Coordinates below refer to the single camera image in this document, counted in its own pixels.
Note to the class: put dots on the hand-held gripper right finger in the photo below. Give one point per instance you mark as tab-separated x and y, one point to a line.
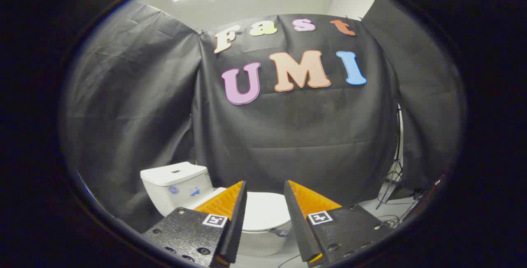
297	218

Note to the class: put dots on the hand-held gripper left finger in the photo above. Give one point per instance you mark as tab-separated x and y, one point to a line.
235	218

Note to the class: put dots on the white toilet bowl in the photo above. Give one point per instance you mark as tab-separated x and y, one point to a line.
255	244

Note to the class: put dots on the white toilet tank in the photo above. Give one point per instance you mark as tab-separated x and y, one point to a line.
177	189

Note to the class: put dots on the black backdrop cloth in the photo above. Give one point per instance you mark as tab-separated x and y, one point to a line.
296	136

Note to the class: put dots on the black tripod stand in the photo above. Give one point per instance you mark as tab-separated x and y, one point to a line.
397	169

